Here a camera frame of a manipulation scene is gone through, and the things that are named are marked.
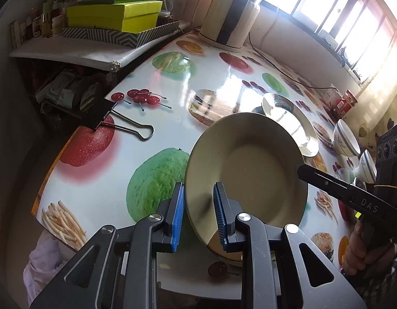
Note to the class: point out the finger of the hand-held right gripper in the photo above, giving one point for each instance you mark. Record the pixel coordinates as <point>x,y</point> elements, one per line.
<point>317,178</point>

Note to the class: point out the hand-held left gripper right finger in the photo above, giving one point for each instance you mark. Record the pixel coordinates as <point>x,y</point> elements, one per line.
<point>219,222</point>

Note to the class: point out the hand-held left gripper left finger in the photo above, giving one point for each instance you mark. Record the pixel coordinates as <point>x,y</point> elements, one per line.
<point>177,219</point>

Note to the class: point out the patterned white plate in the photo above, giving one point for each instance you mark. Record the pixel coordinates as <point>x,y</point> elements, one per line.
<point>295,125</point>

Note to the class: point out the plain ceramic plate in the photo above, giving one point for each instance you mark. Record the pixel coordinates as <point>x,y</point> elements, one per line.
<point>250,157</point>

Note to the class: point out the person's right forearm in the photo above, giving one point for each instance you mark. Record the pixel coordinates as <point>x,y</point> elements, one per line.
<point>388,280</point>

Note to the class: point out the person's right hand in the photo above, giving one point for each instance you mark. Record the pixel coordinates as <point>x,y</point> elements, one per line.
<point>354,254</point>

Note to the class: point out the white bowl with blue band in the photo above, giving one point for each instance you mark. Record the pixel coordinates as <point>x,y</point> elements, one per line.
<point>345,138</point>
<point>366,165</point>

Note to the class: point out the red lidded glass jar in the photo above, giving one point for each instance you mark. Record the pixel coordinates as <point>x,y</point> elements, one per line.
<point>340,107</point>

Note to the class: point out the fruit printed tablecloth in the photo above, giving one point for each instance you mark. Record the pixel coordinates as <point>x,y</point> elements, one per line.
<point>98,180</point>

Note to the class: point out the black binder clip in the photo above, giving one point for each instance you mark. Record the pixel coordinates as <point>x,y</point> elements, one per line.
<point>97,116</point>

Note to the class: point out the pale purple cloth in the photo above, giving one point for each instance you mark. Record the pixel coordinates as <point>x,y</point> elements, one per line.
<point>44,264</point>

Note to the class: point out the pile of packets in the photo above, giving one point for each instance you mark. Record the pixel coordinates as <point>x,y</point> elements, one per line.
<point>66,90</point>

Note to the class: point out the barred window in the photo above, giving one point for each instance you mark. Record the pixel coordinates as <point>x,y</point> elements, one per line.
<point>314,6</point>

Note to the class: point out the white electric kettle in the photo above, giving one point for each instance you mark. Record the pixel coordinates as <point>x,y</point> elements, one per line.
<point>224,16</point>

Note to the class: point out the chevron patterned box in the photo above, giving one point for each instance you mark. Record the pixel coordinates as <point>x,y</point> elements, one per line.
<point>121,38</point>

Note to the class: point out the white shelf board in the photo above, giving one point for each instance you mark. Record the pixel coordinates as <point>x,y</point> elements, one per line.
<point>66,54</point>

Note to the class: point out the lime green box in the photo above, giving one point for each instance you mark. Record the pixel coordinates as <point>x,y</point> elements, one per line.
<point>114,17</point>

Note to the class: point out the row of small bottles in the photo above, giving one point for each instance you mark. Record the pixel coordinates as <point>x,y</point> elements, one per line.
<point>40,22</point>

